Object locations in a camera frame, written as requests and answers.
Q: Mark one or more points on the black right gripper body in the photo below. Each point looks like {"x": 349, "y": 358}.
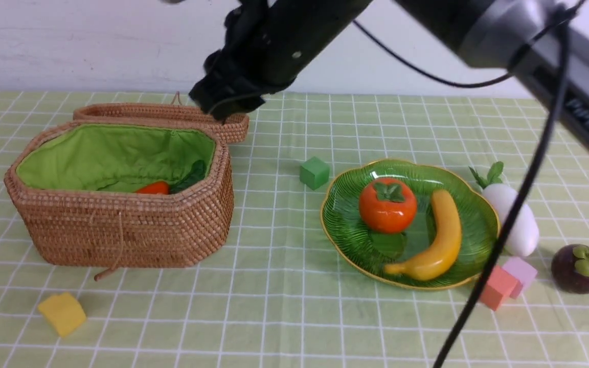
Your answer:
{"x": 230, "y": 86}

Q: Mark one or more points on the orange toy carrot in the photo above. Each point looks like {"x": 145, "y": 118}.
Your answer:
{"x": 197, "y": 173}

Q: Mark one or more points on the orange toy persimmon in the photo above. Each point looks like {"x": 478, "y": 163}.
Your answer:
{"x": 387, "y": 205}

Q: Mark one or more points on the yellow toy banana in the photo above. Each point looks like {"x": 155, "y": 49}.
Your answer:
{"x": 443, "y": 252}

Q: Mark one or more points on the white toy radish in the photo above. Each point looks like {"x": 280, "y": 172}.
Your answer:
{"x": 524, "y": 236}

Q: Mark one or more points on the purple toy mangosteen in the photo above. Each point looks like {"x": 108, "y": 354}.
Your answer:
{"x": 570, "y": 268}

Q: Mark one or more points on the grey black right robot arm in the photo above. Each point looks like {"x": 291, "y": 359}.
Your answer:
{"x": 268, "y": 45}

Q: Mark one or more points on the green foam cube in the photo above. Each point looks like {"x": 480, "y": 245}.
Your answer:
{"x": 314, "y": 173}

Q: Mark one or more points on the woven wicker basket green lining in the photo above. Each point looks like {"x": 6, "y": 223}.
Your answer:
{"x": 73, "y": 186}

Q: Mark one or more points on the green leaf-shaped glass plate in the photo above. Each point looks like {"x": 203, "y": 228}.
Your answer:
{"x": 368, "y": 251}

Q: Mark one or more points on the green checkered tablecloth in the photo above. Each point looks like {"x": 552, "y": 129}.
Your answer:
{"x": 278, "y": 294}

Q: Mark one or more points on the orange foam cube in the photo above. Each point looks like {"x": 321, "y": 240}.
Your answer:
{"x": 498, "y": 288}

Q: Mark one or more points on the yellow foam block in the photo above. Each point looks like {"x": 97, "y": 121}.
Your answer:
{"x": 63, "y": 312}

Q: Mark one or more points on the pink foam cube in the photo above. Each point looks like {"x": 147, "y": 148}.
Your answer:
{"x": 522, "y": 271}

